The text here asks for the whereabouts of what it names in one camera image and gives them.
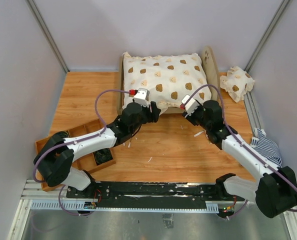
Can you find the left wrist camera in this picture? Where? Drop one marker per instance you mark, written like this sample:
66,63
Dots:
140,96

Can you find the right aluminium frame post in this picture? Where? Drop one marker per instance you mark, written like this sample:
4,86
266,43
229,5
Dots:
278,15

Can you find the white slotted cable duct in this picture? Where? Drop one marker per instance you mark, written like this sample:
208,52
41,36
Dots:
78,205

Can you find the blue striped cloth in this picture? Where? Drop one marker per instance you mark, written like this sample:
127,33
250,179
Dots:
266,147

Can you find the black item in tray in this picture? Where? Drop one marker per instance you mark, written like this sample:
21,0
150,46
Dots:
103,156

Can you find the small bear print pillow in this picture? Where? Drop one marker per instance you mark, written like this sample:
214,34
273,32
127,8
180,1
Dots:
237,83

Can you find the left aluminium frame post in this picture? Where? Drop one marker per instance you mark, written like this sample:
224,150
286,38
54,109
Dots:
47,34

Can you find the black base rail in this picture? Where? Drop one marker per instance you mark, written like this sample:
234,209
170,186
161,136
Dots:
149,194

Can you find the aluminium frame post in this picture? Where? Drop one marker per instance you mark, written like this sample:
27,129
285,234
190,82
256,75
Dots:
278,15
47,34

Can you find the large bear print cushion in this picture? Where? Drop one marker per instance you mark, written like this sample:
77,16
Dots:
167,78

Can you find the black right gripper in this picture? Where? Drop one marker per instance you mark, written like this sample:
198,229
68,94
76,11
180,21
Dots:
190,118

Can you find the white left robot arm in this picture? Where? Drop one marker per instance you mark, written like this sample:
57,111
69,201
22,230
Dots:
54,161

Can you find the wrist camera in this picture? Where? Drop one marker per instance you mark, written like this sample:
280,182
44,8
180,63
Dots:
140,96
189,105

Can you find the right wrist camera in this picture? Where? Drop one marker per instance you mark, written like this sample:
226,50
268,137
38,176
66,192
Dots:
189,105

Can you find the aluminium side rail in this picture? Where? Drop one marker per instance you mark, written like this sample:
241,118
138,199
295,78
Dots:
252,111

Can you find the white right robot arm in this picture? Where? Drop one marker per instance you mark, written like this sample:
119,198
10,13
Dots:
274,188

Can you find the wooden pet bed frame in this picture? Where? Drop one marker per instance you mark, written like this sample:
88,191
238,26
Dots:
209,66

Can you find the wooden divided tray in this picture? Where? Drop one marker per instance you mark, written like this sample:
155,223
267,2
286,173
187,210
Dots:
87,162

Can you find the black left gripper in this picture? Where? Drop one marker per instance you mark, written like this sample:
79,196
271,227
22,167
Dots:
154,116

